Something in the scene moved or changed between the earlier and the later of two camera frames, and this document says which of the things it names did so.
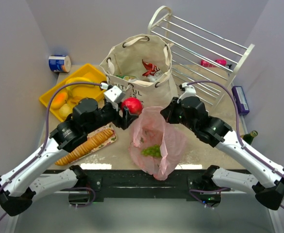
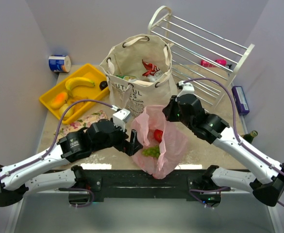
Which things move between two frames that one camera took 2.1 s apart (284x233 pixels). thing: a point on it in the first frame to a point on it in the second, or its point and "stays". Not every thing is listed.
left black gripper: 122,117 to 126,142
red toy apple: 134,105 to 158,135
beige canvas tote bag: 141,66 stays
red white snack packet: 154,72 stays
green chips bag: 128,77 stays
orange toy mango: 58,100 stays
